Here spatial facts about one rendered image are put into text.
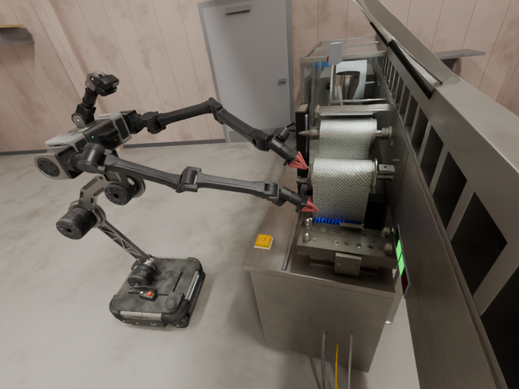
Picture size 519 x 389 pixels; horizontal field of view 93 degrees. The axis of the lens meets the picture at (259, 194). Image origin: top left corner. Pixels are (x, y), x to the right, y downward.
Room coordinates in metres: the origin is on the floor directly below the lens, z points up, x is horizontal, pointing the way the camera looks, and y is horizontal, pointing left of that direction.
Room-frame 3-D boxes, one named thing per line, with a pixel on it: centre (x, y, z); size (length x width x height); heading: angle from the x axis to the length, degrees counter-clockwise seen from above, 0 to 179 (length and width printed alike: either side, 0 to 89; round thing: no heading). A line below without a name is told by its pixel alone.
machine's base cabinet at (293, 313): (1.83, -0.67, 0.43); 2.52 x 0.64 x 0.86; 158
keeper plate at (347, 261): (0.66, -0.33, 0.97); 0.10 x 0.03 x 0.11; 68
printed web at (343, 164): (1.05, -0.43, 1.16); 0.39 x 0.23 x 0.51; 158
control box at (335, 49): (1.48, -0.50, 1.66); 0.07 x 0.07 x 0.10; 53
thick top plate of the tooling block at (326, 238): (0.75, -0.35, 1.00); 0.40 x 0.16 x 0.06; 68
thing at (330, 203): (0.87, -0.35, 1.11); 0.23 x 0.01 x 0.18; 68
